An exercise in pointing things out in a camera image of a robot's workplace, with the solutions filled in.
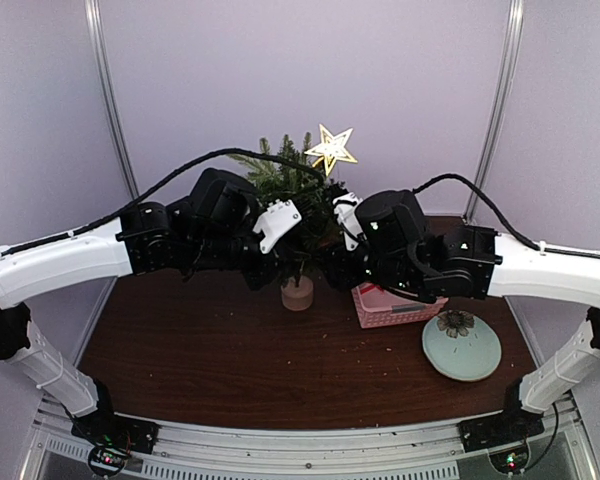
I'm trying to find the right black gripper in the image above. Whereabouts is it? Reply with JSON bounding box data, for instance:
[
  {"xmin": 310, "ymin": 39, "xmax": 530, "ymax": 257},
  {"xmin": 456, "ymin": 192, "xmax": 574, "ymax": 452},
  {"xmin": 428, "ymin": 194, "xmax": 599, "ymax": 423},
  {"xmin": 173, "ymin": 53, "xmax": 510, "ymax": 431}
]
[{"xmin": 312, "ymin": 238, "xmax": 425, "ymax": 296}]

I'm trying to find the gold star red ornament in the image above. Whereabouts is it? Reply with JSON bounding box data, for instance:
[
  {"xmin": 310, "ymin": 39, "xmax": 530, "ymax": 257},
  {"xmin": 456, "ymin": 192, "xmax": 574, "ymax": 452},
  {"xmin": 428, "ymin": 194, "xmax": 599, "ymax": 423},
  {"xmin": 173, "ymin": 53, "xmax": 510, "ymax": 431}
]
[{"xmin": 304, "ymin": 124, "xmax": 358, "ymax": 178}]

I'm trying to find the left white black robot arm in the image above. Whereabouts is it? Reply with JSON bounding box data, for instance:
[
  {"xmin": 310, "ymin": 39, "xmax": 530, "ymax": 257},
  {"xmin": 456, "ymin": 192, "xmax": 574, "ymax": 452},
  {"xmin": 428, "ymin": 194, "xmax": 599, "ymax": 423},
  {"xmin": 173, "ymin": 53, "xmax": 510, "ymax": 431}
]
[{"xmin": 0, "ymin": 168, "xmax": 302, "ymax": 444}]

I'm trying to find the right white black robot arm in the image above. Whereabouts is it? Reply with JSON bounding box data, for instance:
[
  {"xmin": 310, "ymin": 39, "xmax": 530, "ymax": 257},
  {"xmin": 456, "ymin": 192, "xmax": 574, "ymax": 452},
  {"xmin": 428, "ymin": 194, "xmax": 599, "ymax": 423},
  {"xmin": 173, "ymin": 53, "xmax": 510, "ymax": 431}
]
[{"xmin": 324, "ymin": 190, "xmax": 600, "ymax": 442}]

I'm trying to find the round wooden tree base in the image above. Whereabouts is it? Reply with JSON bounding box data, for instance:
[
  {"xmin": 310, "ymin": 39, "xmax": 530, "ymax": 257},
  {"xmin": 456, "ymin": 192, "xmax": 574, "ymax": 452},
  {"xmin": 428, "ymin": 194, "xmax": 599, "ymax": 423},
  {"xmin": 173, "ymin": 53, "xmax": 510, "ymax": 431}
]
[{"xmin": 281, "ymin": 275, "xmax": 314, "ymax": 311}]

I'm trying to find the small green christmas tree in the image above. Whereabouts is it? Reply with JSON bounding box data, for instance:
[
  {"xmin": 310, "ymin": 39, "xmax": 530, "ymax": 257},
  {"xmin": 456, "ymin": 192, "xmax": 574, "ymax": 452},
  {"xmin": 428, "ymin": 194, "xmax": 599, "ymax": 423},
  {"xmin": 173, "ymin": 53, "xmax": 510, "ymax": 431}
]
[{"xmin": 230, "ymin": 133, "xmax": 345, "ymax": 286}]

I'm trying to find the pink plastic basket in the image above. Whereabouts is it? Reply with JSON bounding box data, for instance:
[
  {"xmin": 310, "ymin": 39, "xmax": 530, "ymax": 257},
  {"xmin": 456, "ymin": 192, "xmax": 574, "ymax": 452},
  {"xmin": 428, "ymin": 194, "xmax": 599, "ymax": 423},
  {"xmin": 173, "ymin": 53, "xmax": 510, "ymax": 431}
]
[{"xmin": 351, "ymin": 283, "xmax": 448, "ymax": 329}]

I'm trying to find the pale green flower plate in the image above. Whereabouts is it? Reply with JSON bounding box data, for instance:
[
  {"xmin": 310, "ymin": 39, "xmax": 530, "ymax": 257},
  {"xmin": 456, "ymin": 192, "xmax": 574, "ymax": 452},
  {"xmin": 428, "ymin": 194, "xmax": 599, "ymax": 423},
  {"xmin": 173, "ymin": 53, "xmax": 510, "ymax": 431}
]
[{"xmin": 421, "ymin": 310, "xmax": 502, "ymax": 382}]

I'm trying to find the left green circuit board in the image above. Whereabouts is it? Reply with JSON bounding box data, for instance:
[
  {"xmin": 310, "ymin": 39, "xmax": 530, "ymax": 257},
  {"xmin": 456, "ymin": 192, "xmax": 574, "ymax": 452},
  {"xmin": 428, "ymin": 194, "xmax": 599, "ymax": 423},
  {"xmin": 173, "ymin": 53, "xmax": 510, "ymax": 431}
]
[{"xmin": 87, "ymin": 446, "xmax": 130, "ymax": 477}]

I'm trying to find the green circuit board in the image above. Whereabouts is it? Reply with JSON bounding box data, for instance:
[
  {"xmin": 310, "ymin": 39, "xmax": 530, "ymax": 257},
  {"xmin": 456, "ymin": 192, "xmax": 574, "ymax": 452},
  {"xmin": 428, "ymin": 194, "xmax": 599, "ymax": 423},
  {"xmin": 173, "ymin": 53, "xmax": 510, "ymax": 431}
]
[
  {"xmin": 489, "ymin": 447, "xmax": 530, "ymax": 475},
  {"xmin": 87, "ymin": 446, "xmax": 130, "ymax": 477}
]

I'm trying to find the right green circuit board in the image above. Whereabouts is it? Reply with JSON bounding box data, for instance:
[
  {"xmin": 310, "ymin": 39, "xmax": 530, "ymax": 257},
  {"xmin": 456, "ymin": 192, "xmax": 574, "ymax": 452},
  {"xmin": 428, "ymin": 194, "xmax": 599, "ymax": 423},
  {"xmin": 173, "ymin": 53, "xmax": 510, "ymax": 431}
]
[{"xmin": 489, "ymin": 447, "xmax": 530, "ymax": 475}]

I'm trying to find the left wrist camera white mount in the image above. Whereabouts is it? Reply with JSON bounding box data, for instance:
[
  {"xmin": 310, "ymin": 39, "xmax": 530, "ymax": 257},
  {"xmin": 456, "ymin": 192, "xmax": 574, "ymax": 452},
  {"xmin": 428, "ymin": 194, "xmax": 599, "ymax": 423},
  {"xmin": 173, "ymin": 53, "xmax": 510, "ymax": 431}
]
[{"xmin": 253, "ymin": 200, "xmax": 302, "ymax": 254}]

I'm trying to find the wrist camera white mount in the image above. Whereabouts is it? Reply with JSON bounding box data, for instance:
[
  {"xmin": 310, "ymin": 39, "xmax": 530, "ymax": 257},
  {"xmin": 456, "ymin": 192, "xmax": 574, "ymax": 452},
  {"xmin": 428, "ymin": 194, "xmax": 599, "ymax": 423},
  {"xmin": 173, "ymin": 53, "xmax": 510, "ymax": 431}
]
[
  {"xmin": 253, "ymin": 200, "xmax": 302, "ymax": 254},
  {"xmin": 325, "ymin": 182, "xmax": 364, "ymax": 253}
]

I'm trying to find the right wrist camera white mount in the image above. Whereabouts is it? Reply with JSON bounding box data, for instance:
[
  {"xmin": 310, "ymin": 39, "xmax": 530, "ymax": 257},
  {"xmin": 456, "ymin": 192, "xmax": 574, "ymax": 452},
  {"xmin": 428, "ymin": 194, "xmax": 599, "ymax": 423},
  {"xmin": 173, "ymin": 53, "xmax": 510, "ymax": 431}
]
[{"xmin": 325, "ymin": 182, "xmax": 364, "ymax": 253}]

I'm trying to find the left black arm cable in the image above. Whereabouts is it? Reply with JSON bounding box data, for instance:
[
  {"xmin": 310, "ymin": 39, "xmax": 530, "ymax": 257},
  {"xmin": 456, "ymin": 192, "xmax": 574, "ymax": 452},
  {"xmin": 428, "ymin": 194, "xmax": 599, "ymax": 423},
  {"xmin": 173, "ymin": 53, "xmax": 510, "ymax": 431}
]
[{"xmin": 0, "ymin": 147, "xmax": 326, "ymax": 261}]

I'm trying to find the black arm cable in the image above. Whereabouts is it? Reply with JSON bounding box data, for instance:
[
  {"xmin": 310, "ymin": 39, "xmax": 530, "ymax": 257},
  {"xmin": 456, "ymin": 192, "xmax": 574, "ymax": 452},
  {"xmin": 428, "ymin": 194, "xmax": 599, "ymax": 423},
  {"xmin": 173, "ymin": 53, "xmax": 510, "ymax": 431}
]
[
  {"xmin": 0, "ymin": 147, "xmax": 326, "ymax": 261},
  {"xmin": 412, "ymin": 173, "xmax": 600, "ymax": 261}
]

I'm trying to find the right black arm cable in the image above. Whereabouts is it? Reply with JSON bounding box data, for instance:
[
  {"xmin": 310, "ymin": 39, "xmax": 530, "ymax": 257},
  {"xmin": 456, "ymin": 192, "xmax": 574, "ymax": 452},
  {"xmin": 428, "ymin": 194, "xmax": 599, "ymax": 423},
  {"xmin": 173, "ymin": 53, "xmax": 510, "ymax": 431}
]
[{"xmin": 412, "ymin": 173, "xmax": 600, "ymax": 261}]

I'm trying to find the front aluminium rail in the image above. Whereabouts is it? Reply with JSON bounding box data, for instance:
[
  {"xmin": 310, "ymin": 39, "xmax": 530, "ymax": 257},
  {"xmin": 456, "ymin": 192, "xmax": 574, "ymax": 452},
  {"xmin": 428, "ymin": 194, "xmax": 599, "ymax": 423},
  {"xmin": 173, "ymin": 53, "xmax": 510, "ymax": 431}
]
[{"xmin": 29, "ymin": 389, "xmax": 591, "ymax": 480}]

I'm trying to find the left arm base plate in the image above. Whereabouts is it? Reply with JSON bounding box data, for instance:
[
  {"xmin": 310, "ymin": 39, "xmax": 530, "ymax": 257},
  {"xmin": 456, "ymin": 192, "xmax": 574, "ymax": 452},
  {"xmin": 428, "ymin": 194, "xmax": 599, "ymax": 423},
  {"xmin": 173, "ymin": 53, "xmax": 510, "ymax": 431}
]
[{"xmin": 69, "ymin": 409, "xmax": 159, "ymax": 454}]

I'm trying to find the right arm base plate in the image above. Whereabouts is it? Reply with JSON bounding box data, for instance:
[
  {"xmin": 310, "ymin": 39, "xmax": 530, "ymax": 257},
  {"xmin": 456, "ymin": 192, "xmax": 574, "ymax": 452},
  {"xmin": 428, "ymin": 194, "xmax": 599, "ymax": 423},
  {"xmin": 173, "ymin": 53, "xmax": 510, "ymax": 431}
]
[{"xmin": 457, "ymin": 409, "xmax": 545, "ymax": 452}]

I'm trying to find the right aluminium frame post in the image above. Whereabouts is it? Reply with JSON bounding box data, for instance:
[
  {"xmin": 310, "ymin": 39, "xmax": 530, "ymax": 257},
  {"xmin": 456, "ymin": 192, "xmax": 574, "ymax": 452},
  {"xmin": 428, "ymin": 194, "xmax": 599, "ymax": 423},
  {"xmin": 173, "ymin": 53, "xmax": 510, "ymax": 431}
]
[{"xmin": 464, "ymin": 0, "xmax": 525, "ymax": 221}]

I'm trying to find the aluminium frame post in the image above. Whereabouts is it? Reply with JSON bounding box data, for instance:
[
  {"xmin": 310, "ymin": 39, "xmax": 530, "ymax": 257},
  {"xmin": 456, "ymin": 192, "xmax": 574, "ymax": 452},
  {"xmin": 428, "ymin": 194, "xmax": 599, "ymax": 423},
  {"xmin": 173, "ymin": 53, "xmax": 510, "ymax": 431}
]
[
  {"xmin": 84, "ymin": 0, "xmax": 139, "ymax": 199},
  {"xmin": 464, "ymin": 0, "xmax": 525, "ymax": 221}
]

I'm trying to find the left aluminium frame post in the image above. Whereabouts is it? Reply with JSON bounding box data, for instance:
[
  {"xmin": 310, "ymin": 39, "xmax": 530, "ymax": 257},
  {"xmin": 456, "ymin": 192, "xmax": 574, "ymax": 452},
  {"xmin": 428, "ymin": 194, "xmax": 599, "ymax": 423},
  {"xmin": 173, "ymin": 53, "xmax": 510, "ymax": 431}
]
[{"xmin": 84, "ymin": 0, "xmax": 139, "ymax": 199}]

